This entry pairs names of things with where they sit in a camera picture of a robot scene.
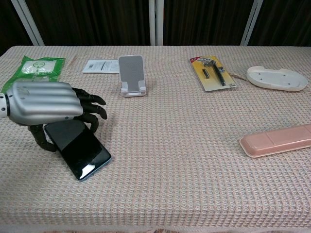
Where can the yellow razor blister pack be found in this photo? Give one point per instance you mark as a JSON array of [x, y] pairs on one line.
[[209, 82]]

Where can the pink elongated case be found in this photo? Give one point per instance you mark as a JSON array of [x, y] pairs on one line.
[[272, 143]]

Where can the beige waffle tablecloth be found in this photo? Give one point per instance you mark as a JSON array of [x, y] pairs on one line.
[[170, 145]]

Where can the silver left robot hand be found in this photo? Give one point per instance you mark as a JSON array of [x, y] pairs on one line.
[[43, 102]]

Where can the white frame post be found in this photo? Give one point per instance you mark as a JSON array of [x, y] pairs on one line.
[[29, 21], [251, 21], [156, 21]]

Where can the green plastic package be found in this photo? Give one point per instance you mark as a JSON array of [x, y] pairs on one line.
[[36, 65]]

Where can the black smartphone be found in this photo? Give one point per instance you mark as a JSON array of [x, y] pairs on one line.
[[80, 150]]

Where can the white phone stand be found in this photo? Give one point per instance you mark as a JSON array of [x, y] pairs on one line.
[[131, 70]]

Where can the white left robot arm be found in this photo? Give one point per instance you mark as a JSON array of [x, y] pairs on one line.
[[2, 106]]

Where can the white paper leaflet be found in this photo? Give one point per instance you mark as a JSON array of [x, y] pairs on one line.
[[97, 66]]

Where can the black curtain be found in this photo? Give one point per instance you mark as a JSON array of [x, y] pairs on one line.
[[9, 26], [286, 21], [206, 21], [92, 21]]

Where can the white oval dish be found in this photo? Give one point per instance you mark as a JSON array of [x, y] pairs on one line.
[[274, 77]]

